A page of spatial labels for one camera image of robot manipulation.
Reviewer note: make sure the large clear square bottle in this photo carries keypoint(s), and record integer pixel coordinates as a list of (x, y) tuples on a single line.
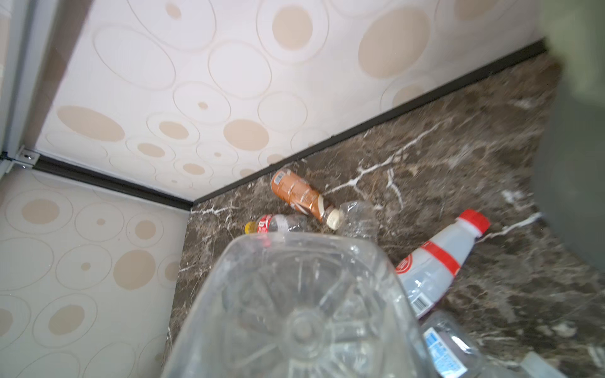
[(301, 304)]

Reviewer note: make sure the mesh bin with green liner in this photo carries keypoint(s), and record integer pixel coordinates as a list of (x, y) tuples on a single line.
[(568, 177)]

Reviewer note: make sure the red cap white bottle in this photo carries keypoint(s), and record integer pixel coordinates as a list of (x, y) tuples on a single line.
[(429, 271)]

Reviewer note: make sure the brown tea bottle at back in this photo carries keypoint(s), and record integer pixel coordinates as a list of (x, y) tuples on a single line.
[(302, 197)]

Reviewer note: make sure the yellow cap red label bottle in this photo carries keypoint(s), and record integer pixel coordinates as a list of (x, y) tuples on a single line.
[(277, 223)]

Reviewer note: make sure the diagonal aluminium left rail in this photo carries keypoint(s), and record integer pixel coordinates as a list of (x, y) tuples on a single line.
[(26, 41)]

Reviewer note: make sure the blue label clear bottle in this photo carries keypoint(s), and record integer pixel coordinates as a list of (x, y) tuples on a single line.
[(453, 352)]

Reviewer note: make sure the clear crushed unlabeled bottle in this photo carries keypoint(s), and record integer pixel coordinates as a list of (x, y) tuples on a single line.
[(360, 221)]

